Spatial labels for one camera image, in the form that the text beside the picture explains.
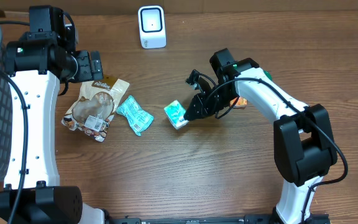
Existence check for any small green white sachet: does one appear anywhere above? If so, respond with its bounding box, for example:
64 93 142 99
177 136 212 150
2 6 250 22
164 100 188 129

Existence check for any small orange sachet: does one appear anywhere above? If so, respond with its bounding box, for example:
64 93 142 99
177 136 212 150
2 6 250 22
230 96 247 109

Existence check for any brown cookie bag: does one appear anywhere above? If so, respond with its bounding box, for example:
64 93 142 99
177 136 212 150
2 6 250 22
62 77 130 142

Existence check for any teal snack packet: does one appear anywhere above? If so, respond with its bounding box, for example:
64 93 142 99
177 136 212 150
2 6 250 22
116 95 154 136

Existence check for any green lid seasoning jar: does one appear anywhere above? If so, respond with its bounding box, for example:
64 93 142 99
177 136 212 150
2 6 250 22
263 70 273 82

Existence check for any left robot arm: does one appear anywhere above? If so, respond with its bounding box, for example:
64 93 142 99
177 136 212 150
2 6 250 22
0 6 110 223

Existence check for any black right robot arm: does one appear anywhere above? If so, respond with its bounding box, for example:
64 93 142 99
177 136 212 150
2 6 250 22
184 49 337 223

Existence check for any white barcode scanner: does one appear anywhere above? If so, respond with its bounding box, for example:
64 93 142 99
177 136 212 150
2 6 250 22
138 5 167 49

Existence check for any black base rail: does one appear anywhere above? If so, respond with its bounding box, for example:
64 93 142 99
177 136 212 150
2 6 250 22
107 213 332 224

